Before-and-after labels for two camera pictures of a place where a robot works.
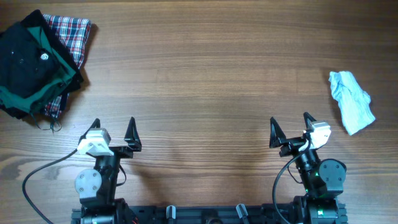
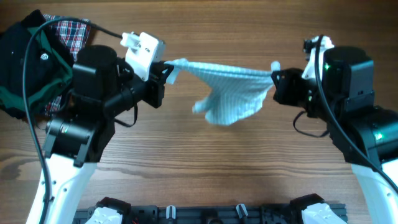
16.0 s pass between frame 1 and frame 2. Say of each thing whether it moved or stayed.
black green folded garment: stayed
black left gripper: moved
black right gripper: moved
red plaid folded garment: stayed
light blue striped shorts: moved
